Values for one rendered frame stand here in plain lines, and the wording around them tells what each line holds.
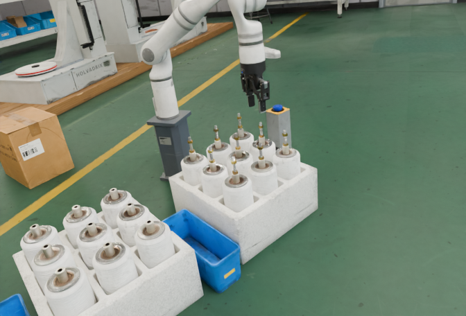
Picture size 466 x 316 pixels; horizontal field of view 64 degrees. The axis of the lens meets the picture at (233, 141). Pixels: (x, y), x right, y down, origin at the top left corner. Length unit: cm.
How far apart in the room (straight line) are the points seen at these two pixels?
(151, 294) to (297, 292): 42
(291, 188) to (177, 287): 49
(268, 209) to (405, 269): 44
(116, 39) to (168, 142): 242
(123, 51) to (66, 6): 74
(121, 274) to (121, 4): 309
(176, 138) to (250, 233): 61
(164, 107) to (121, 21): 234
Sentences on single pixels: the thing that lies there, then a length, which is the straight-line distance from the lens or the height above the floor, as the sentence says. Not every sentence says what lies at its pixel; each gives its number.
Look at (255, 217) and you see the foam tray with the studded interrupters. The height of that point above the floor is 15.
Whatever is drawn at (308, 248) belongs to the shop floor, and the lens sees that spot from 130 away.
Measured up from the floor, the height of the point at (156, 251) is 22.
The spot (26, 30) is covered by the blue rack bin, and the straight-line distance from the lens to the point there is 636.
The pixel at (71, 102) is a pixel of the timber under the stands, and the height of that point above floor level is 5.
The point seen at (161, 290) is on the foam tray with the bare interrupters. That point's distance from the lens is 108.
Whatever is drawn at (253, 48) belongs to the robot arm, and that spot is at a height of 65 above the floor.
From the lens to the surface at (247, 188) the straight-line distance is 116.
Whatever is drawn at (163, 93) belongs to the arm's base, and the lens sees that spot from 158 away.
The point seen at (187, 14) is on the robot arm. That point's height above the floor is 73.
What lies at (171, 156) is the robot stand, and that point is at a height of 13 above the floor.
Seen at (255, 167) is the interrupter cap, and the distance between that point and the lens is 125.
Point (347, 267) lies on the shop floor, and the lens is 125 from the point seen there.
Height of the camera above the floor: 88
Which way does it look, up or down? 26 degrees down
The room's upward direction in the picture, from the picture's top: 7 degrees counter-clockwise
